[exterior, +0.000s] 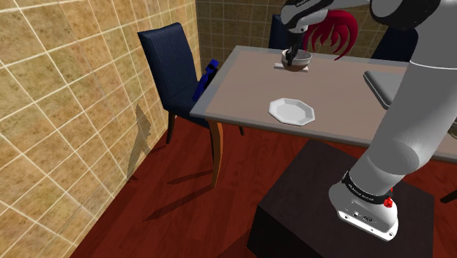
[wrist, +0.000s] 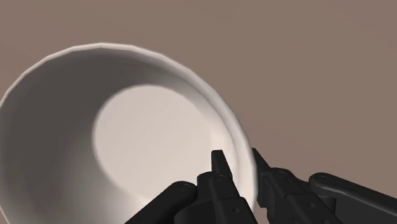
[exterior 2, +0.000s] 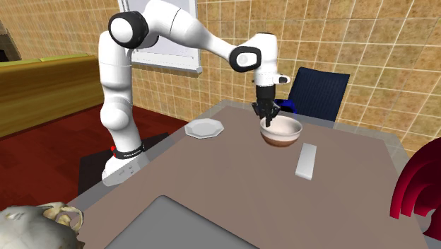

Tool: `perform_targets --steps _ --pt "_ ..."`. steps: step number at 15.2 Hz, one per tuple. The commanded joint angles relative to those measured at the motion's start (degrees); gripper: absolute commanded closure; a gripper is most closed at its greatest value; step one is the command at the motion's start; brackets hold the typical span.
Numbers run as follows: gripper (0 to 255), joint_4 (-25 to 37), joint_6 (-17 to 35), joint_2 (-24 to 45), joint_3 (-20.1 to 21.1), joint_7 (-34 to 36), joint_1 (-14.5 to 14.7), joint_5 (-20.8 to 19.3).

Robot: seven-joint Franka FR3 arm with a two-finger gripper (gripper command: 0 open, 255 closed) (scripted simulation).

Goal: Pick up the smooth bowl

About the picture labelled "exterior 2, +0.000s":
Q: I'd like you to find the dark red curved chair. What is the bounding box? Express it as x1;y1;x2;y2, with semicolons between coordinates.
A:
389;137;441;242

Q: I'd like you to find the white flat rectangular box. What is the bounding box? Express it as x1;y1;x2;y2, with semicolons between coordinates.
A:
295;142;318;182

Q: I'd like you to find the white wall board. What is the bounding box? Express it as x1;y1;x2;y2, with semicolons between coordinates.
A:
117;0;204;75

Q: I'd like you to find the grey flat rounded slab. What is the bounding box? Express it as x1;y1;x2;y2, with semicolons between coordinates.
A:
103;195;260;249

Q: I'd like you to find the dark blue chair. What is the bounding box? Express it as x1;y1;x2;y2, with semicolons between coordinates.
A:
274;66;351;122

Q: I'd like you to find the yellow wooden bench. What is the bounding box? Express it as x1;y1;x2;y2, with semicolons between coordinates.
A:
0;52;105;139

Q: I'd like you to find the dark robot stand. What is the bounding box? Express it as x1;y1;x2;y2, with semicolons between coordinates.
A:
77;132;170;196

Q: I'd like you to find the white octagonal plate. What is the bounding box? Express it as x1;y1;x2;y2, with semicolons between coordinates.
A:
184;118;225;140

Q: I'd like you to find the brown table with grey rim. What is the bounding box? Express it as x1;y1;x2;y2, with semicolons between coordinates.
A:
66;99;430;249

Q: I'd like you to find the white and brown bowl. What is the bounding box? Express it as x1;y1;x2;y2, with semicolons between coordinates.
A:
259;115;304;149

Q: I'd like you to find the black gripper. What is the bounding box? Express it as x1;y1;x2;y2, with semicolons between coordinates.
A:
251;84;282;128

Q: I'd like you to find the pale animal skull figure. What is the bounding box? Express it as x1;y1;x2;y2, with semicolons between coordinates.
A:
0;201;86;249

